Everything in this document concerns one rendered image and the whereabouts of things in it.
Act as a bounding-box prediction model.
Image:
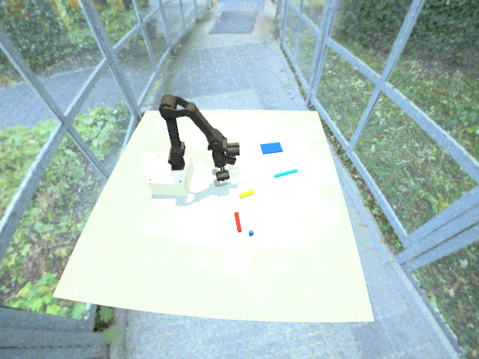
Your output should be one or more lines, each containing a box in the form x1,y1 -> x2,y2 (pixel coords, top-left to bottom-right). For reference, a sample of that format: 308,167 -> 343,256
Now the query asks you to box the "red flat bar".
235,212 -> 242,232

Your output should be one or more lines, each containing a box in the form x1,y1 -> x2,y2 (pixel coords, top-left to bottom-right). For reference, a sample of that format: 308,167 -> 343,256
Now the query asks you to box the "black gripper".
212,155 -> 230,181

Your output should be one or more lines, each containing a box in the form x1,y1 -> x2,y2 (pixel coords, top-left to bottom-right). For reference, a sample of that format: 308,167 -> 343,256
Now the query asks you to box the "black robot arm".
159,94 -> 240,170

